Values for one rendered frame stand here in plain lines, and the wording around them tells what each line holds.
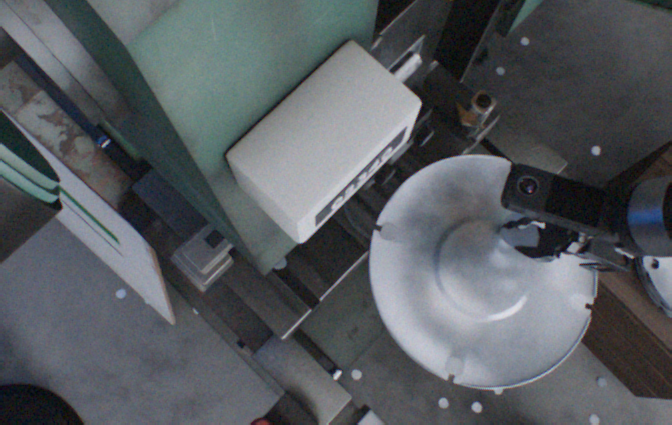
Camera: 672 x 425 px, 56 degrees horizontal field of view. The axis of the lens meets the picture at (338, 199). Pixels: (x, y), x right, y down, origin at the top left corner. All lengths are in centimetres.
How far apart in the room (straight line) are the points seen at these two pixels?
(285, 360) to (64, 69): 72
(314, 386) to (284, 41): 74
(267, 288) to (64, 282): 90
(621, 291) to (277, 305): 73
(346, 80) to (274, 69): 4
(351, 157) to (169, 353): 139
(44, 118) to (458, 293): 56
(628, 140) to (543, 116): 23
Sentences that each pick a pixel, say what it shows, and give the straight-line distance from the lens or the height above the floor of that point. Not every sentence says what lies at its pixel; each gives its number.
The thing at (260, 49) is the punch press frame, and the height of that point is 138.
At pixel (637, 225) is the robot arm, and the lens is 64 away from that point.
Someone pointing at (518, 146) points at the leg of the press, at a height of 64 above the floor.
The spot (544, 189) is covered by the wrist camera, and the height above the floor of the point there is 95.
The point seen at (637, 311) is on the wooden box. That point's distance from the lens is 136.
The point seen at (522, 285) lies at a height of 78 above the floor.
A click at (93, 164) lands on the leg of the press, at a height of 69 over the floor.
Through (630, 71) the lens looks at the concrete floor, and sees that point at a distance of 194.
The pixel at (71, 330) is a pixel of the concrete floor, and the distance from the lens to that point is 167.
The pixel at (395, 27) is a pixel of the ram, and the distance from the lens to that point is 47.
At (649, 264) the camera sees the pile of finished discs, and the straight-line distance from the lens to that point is 136.
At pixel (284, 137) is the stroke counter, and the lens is 24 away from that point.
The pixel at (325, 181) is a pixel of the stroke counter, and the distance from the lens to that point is 24.
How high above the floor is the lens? 156
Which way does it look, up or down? 75 degrees down
